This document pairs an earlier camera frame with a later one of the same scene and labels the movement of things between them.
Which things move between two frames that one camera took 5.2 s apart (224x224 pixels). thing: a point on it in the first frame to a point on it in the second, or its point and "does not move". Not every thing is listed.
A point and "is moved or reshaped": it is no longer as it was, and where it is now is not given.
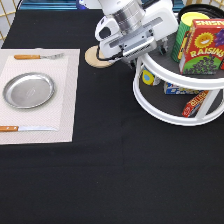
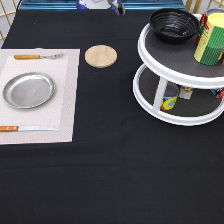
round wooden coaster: (92, 59) does not move
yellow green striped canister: (183, 26) to (211, 42)
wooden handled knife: (25, 129) does not move
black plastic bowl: (213, 12) to (174, 24)
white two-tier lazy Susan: (163, 92) is moved or reshaped
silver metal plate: (28, 90) does not move
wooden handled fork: (35, 56) does not move
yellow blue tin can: (147, 77) to (170, 96)
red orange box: (194, 104) to (221, 93)
